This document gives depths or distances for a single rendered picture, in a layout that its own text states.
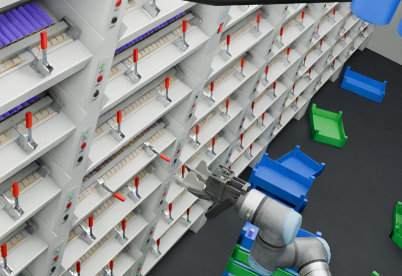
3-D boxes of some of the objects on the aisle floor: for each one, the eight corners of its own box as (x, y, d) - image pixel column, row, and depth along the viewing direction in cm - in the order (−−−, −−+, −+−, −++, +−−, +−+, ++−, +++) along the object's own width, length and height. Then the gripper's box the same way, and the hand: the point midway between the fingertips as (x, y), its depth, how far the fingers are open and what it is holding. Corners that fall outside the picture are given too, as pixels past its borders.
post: (20, 426, 257) (143, -63, 159) (2, 446, 250) (119, -54, 151) (-25, 393, 263) (67, -100, 164) (-44, 412, 255) (40, -94, 156)
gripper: (258, 178, 215) (195, 144, 221) (240, 198, 205) (174, 163, 211) (249, 200, 220) (188, 167, 226) (231, 221, 210) (167, 186, 216)
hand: (182, 174), depth 220 cm, fingers open, 6 cm apart
